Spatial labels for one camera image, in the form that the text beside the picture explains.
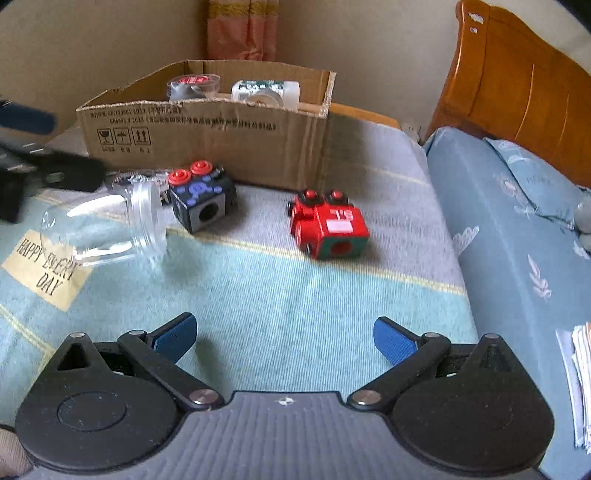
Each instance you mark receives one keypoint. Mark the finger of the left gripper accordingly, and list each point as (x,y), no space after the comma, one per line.
(26,119)
(68,172)

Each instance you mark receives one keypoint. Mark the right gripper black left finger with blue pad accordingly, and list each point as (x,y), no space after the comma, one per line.
(154,355)

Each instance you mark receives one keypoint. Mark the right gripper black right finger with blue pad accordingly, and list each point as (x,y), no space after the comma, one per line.
(413,359)

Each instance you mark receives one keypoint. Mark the clear glass jar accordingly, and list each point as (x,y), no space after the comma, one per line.
(108,227)

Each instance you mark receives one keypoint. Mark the black wooden robot toy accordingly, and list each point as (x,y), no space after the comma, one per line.
(201,194)

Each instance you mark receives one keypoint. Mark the red wooden robot toy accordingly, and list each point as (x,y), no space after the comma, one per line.
(327,226)

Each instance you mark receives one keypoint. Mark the white medical cotton swab container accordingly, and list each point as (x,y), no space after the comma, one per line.
(273,93)

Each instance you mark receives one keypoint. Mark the clear plastic teardrop packet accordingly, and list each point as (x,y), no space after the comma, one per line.
(128,179)

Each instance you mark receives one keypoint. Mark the grey animal figurine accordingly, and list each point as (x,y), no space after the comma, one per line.
(182,91)

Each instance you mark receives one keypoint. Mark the teal grey blanket mat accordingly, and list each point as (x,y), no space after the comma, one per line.
(269,318)

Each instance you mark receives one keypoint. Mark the blue floral bedding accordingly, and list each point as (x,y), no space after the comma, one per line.
(511,218)

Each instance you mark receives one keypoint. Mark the clear jar with red lid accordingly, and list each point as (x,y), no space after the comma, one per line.
(208,83)

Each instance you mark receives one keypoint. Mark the brown cardboard box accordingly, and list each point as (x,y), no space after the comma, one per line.
(138,127)

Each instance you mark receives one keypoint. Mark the pink beige curtain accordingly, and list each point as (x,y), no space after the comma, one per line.
(242,29)

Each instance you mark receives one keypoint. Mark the wooden bed headboard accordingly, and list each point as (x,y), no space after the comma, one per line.
(505,82)

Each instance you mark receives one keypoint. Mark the white wall plug charger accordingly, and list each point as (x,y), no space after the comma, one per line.
(413,130)

